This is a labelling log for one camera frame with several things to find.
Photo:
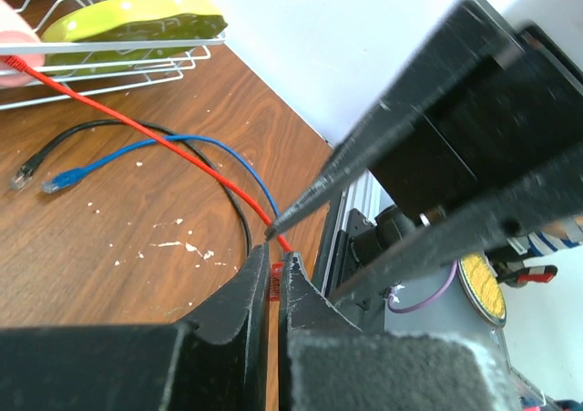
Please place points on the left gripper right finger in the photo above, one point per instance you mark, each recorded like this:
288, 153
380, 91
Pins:
328, 363

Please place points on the pink cup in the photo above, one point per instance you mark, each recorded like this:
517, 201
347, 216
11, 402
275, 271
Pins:
15, 30

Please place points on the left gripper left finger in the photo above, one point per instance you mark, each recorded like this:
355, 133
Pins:
213, 358

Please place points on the aluminium frame rail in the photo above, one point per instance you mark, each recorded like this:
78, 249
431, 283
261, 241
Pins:
350, 212

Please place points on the green plate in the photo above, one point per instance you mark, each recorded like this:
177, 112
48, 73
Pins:
130, 20

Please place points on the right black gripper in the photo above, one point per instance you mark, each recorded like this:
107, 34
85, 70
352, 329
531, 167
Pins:
477, 106

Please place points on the white wire dish rack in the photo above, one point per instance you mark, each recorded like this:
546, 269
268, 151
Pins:
101, 46

